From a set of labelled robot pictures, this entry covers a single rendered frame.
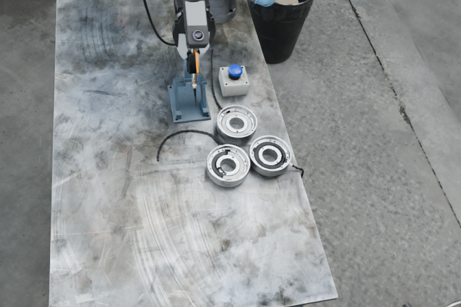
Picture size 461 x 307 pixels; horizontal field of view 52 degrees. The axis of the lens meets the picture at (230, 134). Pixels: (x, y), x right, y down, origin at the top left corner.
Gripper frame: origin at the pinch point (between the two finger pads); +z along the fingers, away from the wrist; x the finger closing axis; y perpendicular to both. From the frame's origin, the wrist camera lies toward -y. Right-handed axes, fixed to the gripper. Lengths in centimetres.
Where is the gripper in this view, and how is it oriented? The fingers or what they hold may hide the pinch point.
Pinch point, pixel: (192, 57)
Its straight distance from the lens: 113.4
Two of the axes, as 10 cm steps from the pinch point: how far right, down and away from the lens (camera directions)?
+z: -1.0, 6.0, 8.0
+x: -9.7, 1.1, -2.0
